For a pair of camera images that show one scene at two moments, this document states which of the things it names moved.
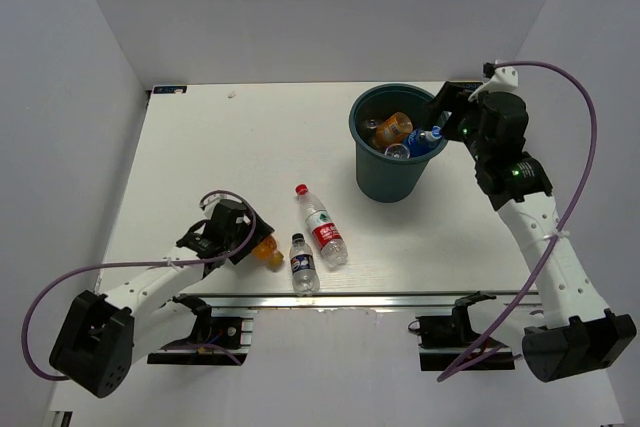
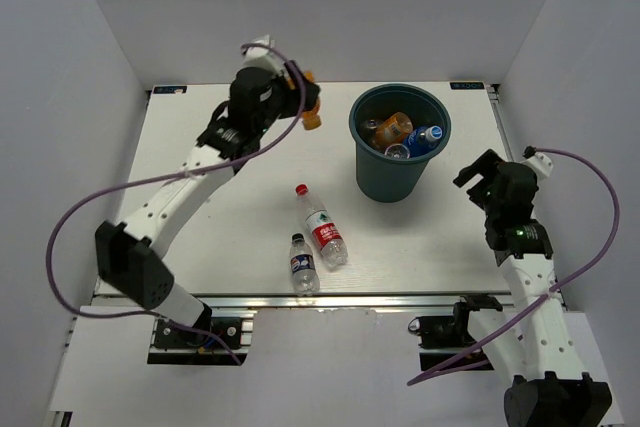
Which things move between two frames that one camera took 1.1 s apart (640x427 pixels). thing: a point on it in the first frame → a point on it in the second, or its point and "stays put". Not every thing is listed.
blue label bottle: x=397 y=150 stays put
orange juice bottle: x=267 y=251 → x=311 y=117
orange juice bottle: x=393 y=129 stays put
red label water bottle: x=322 y=229 stays put
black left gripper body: x=236 y=240 → x=283 y=101
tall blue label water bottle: x=421 y=142 stays put
